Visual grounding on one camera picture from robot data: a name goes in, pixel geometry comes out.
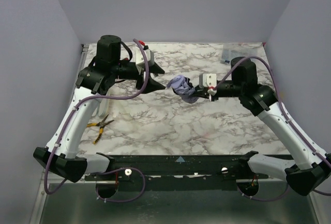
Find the cream umbrella case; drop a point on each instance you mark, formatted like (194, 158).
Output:
(103, 108)

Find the clear plastic organizer box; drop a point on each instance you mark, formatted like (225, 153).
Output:
(233, 50)

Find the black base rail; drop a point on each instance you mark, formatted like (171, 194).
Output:
(175, 173)

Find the yellow handled pliers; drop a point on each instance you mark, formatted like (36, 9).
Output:
(101, 126)

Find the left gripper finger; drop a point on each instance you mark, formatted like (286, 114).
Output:
(154, 68)
(153, 86)

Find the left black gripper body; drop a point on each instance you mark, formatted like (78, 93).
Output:
(140, 76)

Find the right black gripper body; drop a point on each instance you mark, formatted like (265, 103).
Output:
(203, 92)

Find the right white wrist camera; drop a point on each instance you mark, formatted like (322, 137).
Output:
(208, 80)

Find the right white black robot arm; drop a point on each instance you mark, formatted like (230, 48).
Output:
(310, 164)

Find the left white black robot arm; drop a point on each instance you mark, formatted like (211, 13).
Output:
(60, 154)

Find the purple folding umbrella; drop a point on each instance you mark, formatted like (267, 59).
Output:
(181, 86)

